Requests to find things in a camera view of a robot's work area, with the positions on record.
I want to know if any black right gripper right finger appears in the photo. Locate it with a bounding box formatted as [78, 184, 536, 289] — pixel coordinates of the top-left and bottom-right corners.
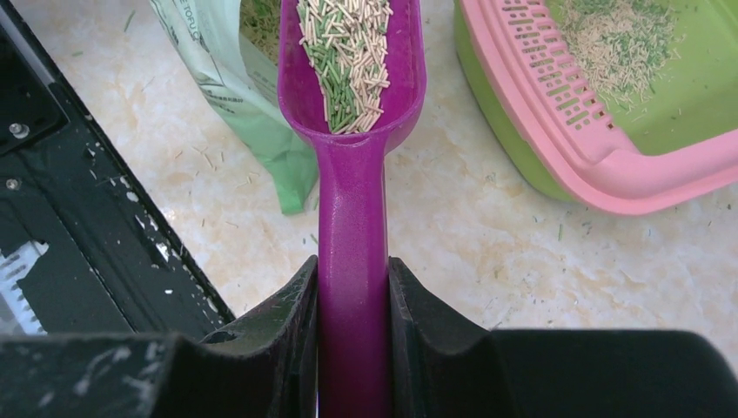
[389, 258, 737, 417]

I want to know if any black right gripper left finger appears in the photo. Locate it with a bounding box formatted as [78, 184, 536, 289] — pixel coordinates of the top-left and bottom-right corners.
[1, 256, 318, 417]

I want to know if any green cat litter bag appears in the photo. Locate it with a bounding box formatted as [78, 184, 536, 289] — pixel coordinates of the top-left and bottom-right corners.
[151, 1, 318, 215]

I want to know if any magenta plastic litter scoop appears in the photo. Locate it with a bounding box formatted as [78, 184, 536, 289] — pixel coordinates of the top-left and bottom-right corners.
[277, 1, 426, 417]

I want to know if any pink green litter box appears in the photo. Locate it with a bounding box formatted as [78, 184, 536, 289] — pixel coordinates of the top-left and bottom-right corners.
[453, 1, 737, 215]

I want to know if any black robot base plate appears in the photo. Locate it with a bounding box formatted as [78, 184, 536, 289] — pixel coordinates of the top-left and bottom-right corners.
[1, 1, 234, 339]

